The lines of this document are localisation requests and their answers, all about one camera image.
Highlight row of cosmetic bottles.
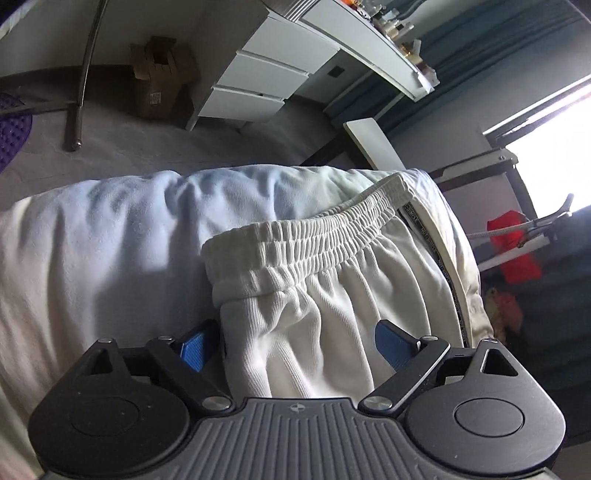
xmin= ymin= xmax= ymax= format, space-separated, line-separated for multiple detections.
xmin=341 ymin=0 xmax=438 ymax=85

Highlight metal pole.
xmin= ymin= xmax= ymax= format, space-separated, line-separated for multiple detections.
xmin=64 ymin=0 xmax=112 ymax=153

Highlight pastel bed blanket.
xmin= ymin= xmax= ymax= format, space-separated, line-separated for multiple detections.
xmin=0 ymin=164 xmax=497 ymax=464

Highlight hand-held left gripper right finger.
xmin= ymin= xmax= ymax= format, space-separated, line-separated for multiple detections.
xmin=358 ymin=319 xmax=522 ymax=413

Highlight red garment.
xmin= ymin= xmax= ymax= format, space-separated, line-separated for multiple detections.
xmin=486 ymin=209 xmax=544 ymax=285

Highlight pink clothes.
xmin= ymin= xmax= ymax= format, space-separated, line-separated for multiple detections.
xmin=484 ymin=285 xmax=526 ymax=343

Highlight window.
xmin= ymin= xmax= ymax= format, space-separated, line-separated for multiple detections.
xmin=482 ymin=75 xmax=591 ymax=219

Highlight white folded board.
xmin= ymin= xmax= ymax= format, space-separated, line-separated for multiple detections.
xmin=343 ymin=117 xmax=408 ymax=172

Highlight blue curtain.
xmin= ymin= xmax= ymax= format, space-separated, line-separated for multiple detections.
xmin=322 ymin=0 xmax=591 ymax=140

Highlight cardboard box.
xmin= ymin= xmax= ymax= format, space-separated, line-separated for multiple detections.
xmin=129 ymin=35 xmax=195 ymax=121

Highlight white pants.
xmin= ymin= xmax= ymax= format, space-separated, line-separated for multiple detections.
xmin=201 ymin=173 xmax=474 ymax=400

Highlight purple studded mat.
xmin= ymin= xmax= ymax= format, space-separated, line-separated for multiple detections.
xmin=0 ymin=89 xmax=34 ymax=172

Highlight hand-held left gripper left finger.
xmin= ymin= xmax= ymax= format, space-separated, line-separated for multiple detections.
xmin=79 ymin=320 xmax=235 ymax=413

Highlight white dressing table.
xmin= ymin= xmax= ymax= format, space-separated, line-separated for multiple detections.
xmin=185 ymin=0 xmax=440 ymax=136

